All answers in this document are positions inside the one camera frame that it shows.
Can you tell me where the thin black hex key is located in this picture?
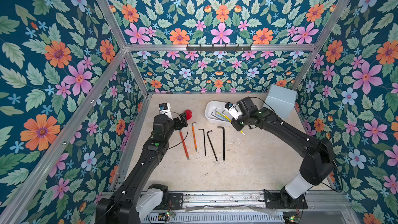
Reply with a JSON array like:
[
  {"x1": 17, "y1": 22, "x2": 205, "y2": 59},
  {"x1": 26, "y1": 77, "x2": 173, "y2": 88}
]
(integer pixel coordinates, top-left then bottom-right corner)
[{"x1": 199, "y1": 129, "x2": 206, "y2": 156}]

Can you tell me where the green handled hex key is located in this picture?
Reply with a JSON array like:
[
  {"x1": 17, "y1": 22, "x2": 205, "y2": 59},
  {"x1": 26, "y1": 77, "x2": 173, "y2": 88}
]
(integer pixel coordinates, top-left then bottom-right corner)
[{"x1": 215, "y1": 111, "x2": 231, "y2": 122}]

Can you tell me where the medium black hex key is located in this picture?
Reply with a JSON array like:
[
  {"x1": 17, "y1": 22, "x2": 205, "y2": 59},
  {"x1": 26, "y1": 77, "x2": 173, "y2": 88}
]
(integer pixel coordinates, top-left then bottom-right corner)
[{"x1": 206, "y1": 130, "x2": 218, "y2": 161}]

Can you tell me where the large black hex key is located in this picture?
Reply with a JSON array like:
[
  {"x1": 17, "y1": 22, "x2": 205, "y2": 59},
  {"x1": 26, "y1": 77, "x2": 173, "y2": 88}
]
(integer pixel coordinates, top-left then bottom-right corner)
[{"x1": 217, "y1": 126, "x2": 226, "y2": 161}]

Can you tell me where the blue handled hex key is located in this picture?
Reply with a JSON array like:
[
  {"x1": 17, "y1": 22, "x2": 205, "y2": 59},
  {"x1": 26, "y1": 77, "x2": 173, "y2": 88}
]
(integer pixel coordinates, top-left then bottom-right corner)
[{"x1": 216, "y1": 115, "x2": 228, "y2": 121}]

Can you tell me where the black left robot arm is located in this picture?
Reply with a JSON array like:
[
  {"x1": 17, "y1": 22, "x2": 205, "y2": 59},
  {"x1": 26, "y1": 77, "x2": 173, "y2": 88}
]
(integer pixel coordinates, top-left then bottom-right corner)
[{"x1": 95, "y1": 113, "x2": 188, "y2": 224}]

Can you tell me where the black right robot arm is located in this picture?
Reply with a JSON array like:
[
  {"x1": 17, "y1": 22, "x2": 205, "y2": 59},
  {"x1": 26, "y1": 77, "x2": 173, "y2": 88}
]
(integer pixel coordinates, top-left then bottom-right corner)
[{"x1": 225, "y1": 97, "x2": 337, "y2": 207}]

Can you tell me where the white storage box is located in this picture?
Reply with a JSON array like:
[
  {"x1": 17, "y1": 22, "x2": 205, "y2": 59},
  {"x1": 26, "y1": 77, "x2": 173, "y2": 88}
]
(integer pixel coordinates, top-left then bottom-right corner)
[{"x1": 204, "y1": 101, "x2": 231, "y2": 127}]

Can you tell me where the light blue box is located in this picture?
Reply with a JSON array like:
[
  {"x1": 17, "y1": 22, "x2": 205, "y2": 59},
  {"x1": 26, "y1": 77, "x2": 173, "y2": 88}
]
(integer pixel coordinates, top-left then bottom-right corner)
[{"x1": 264, "y1": 85, "x2": 297, "y2": 120}]

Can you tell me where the red plush apple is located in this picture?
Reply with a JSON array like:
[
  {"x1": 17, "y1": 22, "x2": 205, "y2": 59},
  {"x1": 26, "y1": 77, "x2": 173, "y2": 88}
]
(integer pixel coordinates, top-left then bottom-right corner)
[{"x1": 184, "y1": 110, "x2": 192, "y2": 120}]

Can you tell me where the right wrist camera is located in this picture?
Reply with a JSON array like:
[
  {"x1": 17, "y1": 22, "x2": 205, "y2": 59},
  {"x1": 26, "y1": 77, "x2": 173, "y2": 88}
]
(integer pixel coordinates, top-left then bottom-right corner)
[{"x1": 225, "y1": 102, "x2": 242, "y2": 120}]

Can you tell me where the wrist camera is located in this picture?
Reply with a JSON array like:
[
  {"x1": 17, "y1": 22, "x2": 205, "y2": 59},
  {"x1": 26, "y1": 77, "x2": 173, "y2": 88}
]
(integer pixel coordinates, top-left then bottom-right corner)
[
  {"x1": 225, "y1": 102, "x2": 242, "y2": 120},
  {"x1": 159, "y1": 103, "x2": 173, "y2": 119}
]

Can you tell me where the orange handled hex key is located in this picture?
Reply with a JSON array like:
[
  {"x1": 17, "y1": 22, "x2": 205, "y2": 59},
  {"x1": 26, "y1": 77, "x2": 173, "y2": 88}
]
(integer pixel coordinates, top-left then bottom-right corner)
[{"x1": 191, "y1": 122, "x2": 198, "y2": 151}]

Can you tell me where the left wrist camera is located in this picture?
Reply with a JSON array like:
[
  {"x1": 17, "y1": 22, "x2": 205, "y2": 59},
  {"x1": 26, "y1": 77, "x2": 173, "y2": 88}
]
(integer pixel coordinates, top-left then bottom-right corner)
[{"x1": 159, "y1": 103, "x2": 173, "y2": 119}]

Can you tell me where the red handled hex key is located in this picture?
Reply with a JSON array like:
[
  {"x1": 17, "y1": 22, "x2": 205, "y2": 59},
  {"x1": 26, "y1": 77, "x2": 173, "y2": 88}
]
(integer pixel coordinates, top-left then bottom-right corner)
[{"x1": 179, "y1": 130, "x2": 190, "y2": 160}]

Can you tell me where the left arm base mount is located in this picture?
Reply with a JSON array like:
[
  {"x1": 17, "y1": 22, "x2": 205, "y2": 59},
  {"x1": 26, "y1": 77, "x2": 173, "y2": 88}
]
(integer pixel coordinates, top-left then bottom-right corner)
[{"x1": 136, "y1": 184, "x2": 183, "y2": 222}]

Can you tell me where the black hook rail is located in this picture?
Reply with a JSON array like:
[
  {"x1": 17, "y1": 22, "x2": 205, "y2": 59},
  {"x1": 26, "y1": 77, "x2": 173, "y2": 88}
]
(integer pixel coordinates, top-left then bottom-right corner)
[{"x1": 186, "y1": 44, "x2": 252, "y2": 52}]

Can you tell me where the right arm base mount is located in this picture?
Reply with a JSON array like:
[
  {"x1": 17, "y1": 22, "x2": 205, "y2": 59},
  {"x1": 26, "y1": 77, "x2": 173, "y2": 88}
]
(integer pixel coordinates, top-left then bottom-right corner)
[{"x1": 263, "y1": 188, "x2": 308, "y2": 209}]

